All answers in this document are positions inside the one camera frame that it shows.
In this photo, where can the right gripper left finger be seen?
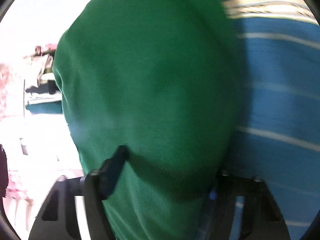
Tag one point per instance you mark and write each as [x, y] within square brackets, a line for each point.
[82, 198]

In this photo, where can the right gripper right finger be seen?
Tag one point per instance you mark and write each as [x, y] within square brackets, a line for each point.
[240, 208]

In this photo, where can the green white varsity jacket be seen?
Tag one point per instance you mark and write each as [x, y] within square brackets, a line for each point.
[164, 78]

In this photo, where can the clothes rack with garments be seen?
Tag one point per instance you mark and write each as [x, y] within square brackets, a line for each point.
[41, 94]

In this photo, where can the blue striped plaid bed sheet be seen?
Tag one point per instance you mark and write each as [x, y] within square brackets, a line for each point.
[276, 132]

